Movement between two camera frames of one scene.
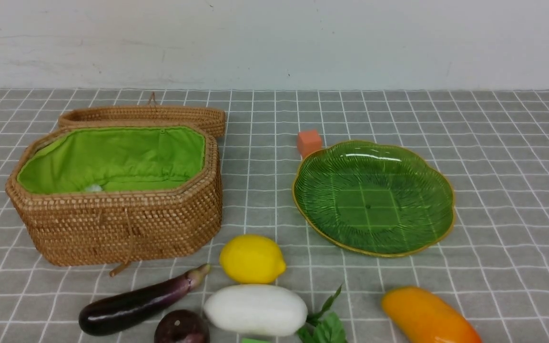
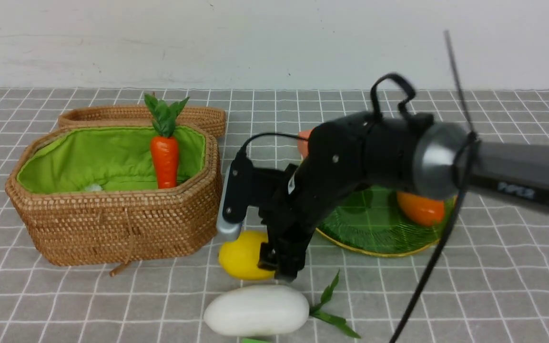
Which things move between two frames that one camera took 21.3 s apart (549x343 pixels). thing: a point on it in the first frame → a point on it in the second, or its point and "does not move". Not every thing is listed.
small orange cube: x=308 y=141 does not move
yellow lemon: x=251 y=258 does not move
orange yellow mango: x=426 y=317 → x=423 y=212
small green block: x=253 y=340 does not move
